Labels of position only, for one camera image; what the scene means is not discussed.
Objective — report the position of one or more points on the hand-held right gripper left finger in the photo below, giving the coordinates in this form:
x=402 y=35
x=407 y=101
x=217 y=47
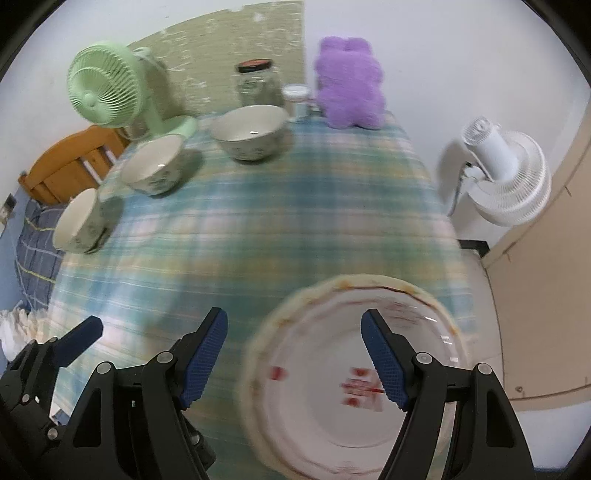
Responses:
x=205 y=355

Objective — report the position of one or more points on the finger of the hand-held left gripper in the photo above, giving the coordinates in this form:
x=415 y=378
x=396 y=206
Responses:
x=78 y=341
x=203 y=450

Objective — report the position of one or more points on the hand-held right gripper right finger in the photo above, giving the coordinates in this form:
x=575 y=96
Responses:
x=383 y=360

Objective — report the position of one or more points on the deep yellow floral plate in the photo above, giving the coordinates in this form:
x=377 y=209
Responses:
x=249 y=369

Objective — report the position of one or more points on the small red floral plate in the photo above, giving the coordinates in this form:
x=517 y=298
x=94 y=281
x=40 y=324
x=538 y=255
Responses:
x=323 y=406

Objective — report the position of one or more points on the green floral ceramic bowl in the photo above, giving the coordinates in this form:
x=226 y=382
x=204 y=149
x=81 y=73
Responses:
x=152 y=161
x=249 y=124
x=76 y=221

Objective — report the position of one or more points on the white ruffled cloth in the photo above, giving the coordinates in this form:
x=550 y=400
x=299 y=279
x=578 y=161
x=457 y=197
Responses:
x=16 y=327

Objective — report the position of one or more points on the grey plaid pillow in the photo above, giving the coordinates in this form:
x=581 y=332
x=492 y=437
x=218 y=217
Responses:
x=34 y=249

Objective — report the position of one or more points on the plaid tablecloth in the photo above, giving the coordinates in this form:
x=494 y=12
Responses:
x=277 y=221

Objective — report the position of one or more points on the wooden bed headboard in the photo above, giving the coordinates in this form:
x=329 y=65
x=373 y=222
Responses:
x=60 y=161

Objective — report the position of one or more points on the beige door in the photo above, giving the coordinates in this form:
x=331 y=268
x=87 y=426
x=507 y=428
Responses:
x=545 y=277

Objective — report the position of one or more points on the white desk fan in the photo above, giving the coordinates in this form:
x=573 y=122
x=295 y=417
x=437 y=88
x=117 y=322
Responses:
x=508 y=184

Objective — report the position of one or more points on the green desk fan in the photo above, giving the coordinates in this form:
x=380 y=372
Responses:
x=99 y=87

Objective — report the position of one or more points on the cotton swab container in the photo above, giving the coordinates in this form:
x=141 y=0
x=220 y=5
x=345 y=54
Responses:
x=297 y=104

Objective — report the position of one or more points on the glass jar with dark lid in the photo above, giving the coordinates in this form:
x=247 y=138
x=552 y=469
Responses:
x=258 y=87

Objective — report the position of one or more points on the purple plush toy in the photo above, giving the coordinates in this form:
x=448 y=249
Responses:
x=351 y=83

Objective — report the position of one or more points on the green printed foam mat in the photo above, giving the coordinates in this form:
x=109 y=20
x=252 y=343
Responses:
x=207 y=50

